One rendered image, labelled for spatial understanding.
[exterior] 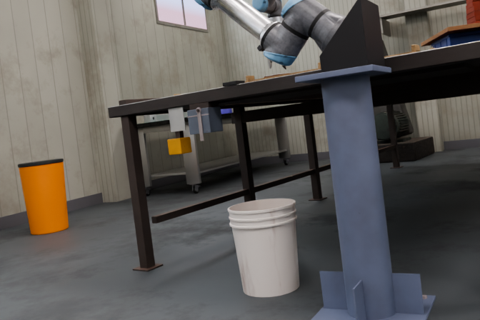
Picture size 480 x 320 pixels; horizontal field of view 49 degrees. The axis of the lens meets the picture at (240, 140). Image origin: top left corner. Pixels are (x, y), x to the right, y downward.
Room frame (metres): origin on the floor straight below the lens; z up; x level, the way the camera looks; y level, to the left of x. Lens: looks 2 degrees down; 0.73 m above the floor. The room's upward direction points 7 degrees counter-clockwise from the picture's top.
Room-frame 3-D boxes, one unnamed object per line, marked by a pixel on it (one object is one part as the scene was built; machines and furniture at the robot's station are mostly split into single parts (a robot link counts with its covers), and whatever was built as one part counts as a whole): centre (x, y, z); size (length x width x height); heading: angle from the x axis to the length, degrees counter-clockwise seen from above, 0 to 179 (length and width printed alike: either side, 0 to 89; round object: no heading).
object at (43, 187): (4.64, 1.77, 0.31); 0.38 x 0.38 x 0.62
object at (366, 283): (1.86, -0.39, 0.44); 0.38 x 0.38 x 0.87; 61
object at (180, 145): (2.67, 0.31, 0.74); 0.09 x 0.08 x 0.24; 54
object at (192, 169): (7.31, 0.25, 0.51); 2.82 x 1.11 x 1.03; 151
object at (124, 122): (2.91, 0.60, 0.43); 0.12 x 0.12 x 0.85; 54
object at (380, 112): (7.25, -2.05, 0.86); 1.04 x 1.02 x 1.71; 61
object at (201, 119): (2.57, 0.16, 0.77); 0.14 x 0.11 x 0.18; 54
